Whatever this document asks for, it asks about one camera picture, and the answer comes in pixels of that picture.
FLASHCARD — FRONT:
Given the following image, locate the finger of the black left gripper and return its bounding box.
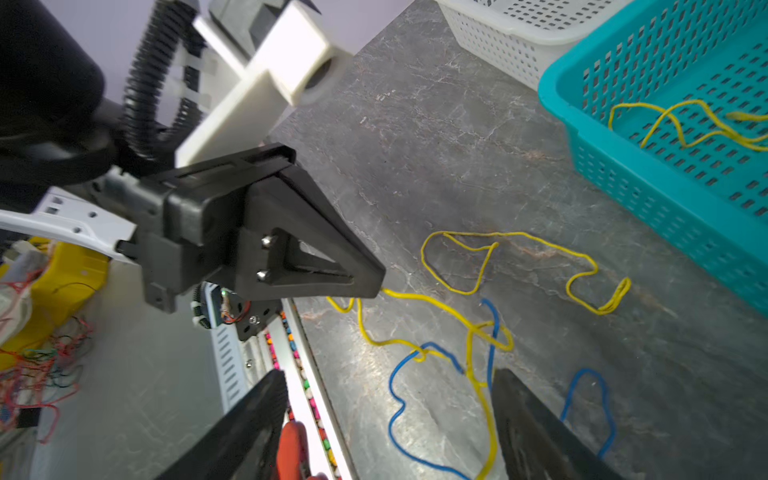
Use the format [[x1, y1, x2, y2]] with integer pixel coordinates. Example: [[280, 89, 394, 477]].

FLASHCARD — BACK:
[[236, 166, 385, 300]]

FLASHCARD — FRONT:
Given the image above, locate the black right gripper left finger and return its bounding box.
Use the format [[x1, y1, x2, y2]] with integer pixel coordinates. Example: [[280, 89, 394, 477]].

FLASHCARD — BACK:
[[159, 370, 288, 480]]

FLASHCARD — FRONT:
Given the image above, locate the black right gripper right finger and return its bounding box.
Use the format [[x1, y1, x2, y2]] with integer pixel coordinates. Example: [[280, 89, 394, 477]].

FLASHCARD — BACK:
[[491, 369, 620, 480]]

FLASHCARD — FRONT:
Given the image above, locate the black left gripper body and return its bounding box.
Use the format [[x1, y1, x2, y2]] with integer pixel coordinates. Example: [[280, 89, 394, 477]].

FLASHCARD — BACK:
[[117, 143, 296, 313]]

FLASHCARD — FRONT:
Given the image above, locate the blue wire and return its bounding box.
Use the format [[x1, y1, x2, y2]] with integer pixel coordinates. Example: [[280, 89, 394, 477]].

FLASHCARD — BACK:
[[386, 298, 618, 480]]

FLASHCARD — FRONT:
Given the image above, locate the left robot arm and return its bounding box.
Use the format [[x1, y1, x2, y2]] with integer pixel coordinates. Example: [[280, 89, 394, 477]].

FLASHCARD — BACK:
[[1, 1, 385, 313]]

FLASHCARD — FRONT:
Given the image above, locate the white plastic basket left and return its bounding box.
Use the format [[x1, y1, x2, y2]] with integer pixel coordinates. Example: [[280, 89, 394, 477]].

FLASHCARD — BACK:
[[437, 0, 630, 91]]

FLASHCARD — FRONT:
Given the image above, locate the teal plastic basket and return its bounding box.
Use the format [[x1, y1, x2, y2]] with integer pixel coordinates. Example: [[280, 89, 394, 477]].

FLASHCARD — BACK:
[[538, 1, 767, 312]]

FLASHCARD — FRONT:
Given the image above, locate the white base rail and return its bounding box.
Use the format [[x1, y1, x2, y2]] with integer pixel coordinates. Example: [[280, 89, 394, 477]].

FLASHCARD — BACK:
[[206, 281, 361, 480]]

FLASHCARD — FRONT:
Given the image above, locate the yellow tray with wires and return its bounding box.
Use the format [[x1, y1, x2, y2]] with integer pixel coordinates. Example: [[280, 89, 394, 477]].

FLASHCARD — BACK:
[[1, 237, 110, 370]]

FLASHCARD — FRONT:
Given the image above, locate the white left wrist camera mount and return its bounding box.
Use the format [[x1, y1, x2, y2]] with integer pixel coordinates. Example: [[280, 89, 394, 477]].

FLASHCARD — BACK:
[[175, 1, 352, 168]]

